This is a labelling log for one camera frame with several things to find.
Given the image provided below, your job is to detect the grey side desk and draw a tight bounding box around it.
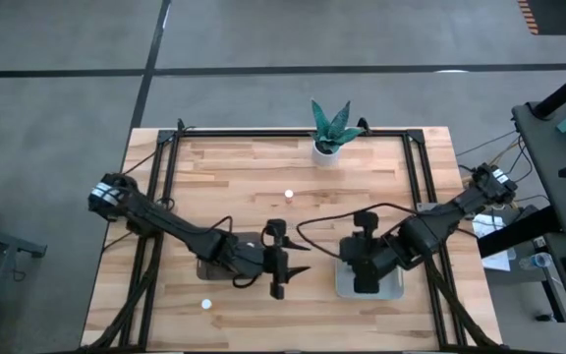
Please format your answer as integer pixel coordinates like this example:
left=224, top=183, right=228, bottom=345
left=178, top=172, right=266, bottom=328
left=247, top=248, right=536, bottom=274
left=511, top=95, right=566, bottom=353

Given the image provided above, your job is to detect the white paper sheet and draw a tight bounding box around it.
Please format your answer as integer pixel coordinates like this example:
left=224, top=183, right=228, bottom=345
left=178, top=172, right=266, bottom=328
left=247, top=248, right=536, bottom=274
left=472, top=215, right=518, bottom=272

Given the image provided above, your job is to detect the green plant in white pot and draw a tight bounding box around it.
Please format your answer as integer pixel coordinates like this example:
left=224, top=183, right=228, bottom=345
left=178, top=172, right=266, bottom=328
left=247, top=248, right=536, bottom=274
left=310, top=99, right=367, bottom=167

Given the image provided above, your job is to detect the black right camera cable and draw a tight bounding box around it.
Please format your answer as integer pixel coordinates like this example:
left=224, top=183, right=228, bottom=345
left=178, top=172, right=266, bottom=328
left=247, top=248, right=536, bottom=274
left=296, top=202, right=420, bottom=261

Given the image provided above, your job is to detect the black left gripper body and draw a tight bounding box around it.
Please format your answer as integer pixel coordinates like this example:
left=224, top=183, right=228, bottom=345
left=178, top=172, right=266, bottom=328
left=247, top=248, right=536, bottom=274
left=225, top=242, right=290, bottom=301

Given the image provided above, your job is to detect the black stand beam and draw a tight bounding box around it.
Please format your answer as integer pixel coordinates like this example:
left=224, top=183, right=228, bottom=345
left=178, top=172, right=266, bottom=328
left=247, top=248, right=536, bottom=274
left=477, top=205, right=565, bottom=260

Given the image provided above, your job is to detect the white plastic bin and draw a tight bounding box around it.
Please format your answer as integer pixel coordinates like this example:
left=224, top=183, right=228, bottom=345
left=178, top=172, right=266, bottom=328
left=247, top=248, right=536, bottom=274
left=334, top=248, right=406, bottom=301

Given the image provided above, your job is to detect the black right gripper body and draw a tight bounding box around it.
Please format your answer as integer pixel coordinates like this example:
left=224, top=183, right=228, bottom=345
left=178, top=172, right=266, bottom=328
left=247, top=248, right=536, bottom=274
left=338, top=233, right=405, bottom=279

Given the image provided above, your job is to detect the grey metal stand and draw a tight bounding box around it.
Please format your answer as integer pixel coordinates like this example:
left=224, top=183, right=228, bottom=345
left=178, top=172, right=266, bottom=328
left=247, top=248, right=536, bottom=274
left=0, top=220, right=48, bottom=353

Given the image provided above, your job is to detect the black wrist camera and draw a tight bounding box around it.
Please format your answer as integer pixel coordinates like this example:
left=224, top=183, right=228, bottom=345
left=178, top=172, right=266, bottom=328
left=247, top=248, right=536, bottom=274
left=264, top=219, right=288, bottom=242
left=353, top=210, right=380, bottom=232

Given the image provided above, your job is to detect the clear water bottle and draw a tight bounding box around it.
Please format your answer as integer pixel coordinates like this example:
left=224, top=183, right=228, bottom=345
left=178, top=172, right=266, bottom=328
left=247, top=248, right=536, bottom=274
left=518, top=252, right=553, bottom=271

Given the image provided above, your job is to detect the black slanted pole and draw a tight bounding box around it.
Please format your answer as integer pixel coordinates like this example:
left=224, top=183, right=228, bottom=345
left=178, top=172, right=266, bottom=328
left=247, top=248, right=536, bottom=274
left=532, top=58, right=566, bottom=121

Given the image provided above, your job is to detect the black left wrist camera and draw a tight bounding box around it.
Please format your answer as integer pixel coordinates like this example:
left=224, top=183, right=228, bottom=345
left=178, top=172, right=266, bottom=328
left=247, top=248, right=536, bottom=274
left=264, top=219, right=288, bottom=242

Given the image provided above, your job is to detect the black mat orange striped edge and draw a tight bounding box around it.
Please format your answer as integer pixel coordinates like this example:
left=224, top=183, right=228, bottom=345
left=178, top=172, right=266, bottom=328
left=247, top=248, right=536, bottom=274
left=517, top=0, right=566, bottom=36

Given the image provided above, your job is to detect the dark transparent plastic bin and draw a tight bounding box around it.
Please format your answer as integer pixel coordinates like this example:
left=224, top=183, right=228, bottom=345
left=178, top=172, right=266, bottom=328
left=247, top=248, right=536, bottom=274
left=196, top=230, right=264, bottom=281

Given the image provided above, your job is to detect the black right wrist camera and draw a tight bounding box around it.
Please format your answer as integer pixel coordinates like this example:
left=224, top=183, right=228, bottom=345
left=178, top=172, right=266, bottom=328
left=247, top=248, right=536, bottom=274
left=353, top=210, right=380, bottom=232

